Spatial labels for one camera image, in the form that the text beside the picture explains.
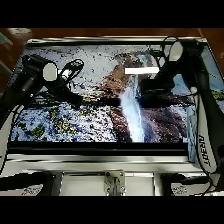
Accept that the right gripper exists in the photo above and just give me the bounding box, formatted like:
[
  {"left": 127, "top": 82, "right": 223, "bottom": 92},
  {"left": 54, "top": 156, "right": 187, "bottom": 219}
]
[{"left": 140, "top": 64, "right": 177, "bottom": 95}]

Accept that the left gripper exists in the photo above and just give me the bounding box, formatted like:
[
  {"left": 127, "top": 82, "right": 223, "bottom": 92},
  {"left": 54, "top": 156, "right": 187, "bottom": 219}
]
[{"left": 49, "top": 75, "right": 84, "bottom": 109}]

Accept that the silver frame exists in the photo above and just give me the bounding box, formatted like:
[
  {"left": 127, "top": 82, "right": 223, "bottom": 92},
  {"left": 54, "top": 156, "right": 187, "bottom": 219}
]
[{"left": 0, "top": 152, "right": 224, "bottom": 197}]

